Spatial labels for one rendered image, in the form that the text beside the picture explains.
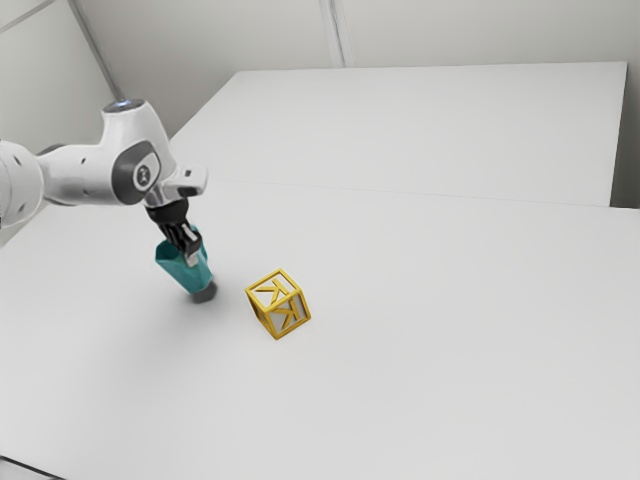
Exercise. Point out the yellow letter block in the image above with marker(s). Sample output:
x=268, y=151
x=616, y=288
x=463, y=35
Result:
x=278, y=304

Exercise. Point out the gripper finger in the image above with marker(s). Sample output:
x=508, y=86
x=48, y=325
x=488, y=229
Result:
x=189, y=245

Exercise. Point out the teal faceted mug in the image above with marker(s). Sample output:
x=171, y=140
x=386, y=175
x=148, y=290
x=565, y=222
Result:
x=186, y=274

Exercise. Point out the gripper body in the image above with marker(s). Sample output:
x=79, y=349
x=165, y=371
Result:
x=167, y=212

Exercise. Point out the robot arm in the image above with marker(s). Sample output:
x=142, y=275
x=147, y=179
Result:
x=75, y=170

